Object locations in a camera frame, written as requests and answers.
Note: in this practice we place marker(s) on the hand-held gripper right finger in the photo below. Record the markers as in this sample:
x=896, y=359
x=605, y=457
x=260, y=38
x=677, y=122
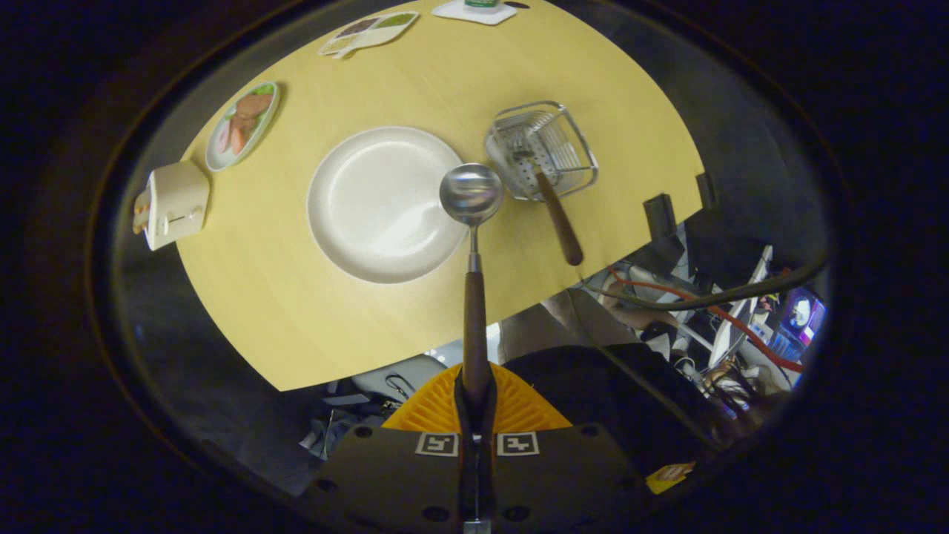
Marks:
x=563, y=475

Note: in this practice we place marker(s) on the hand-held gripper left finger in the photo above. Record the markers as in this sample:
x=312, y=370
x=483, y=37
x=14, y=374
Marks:
x=393, y=475

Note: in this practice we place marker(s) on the yellow tag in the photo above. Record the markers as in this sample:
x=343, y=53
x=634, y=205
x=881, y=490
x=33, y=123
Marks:
x=669, y=477

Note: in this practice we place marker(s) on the white round plate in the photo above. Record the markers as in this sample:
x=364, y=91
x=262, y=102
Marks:
x=371, y=208

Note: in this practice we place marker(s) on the black table clamp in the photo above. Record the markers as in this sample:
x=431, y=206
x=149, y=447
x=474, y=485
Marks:
x=659, y=216
x=706, y=190

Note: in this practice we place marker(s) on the lit computer screen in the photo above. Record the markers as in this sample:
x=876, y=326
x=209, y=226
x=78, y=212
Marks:
x=801, y=315

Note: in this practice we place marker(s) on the white toaster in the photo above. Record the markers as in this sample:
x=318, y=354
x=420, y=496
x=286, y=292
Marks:
x=178, y=204

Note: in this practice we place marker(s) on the green plate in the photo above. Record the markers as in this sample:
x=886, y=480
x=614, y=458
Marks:
x=222, y=159

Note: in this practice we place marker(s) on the toast slice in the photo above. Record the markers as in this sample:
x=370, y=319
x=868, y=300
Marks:
x=141, y=215

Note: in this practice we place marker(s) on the pink ham slice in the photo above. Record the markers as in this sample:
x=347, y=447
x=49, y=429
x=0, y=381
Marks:
x=222, y=137

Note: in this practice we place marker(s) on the brown meat slice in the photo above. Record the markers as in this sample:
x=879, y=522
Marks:
x=253, y=105

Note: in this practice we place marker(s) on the white divided grain dish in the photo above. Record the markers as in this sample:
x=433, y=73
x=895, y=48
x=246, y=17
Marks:
x=367, y=31

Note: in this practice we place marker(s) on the white square coaster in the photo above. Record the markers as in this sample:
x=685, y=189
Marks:
x=452, y=12

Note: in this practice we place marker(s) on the clear water bottle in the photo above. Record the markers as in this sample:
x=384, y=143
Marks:
x=482, y=4

